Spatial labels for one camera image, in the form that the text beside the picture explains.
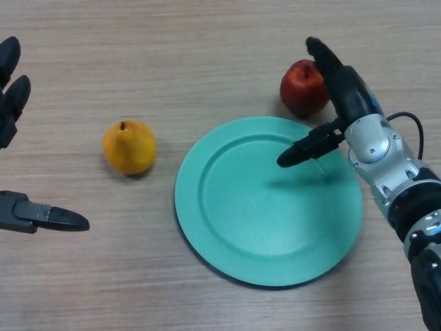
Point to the red apple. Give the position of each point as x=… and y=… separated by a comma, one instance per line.
x=299, y=93

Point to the yellow pear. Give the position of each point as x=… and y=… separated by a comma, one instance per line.
x=131, y=148

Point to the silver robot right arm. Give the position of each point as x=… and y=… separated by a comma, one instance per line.
x=396, y=176

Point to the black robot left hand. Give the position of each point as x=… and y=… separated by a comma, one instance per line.
x=13, y=100

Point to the green round plate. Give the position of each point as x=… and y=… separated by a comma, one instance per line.
x=255, y=220

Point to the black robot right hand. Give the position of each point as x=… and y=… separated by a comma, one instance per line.
x=351, y=96

